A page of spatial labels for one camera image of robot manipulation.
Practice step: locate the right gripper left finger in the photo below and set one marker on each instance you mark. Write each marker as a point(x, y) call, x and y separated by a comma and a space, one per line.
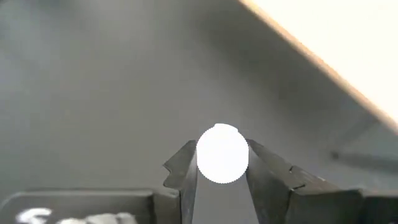
point(186, 186)

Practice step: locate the wooden shelf with black legs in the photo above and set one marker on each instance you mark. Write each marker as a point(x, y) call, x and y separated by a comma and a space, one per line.
point(342, 37)

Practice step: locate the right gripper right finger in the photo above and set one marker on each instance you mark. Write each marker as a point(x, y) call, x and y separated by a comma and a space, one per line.
point(280, 193)

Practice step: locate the pink pill bottle white cap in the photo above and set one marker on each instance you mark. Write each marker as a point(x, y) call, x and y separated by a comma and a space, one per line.
point(222, 154)

